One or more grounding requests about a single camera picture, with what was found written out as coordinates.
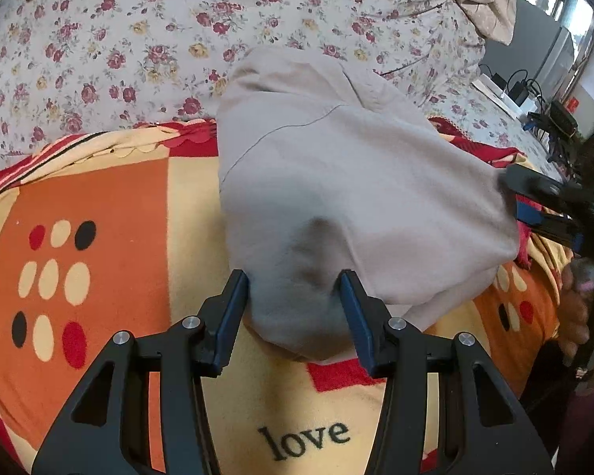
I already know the beige zip jacket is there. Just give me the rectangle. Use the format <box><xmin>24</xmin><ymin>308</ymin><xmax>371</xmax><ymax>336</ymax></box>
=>
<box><xmin>217</xmin><ymin>46</ymin><xmax>519</xmax><ymax>363</ymax></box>

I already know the person's right hand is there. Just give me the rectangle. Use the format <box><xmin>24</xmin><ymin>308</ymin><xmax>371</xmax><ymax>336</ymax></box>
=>
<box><xmin>557</xmin><ymin>258</ymin><xmax>594</xmax><ymax>388</ymax></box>

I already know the orange patterned fleece blanket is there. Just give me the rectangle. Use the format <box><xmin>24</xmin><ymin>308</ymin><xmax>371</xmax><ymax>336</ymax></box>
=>
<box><xmin>0</xmin><ymin>117</ymin><xmax>575</xmax><ymax>475</ymax></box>

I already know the floral bed sheet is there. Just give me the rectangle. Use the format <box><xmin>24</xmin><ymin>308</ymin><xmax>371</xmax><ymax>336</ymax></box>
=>
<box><xmin>0</xmin><ymin>0</ymin><xmax>556</xmax><ymax>176</ymax></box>

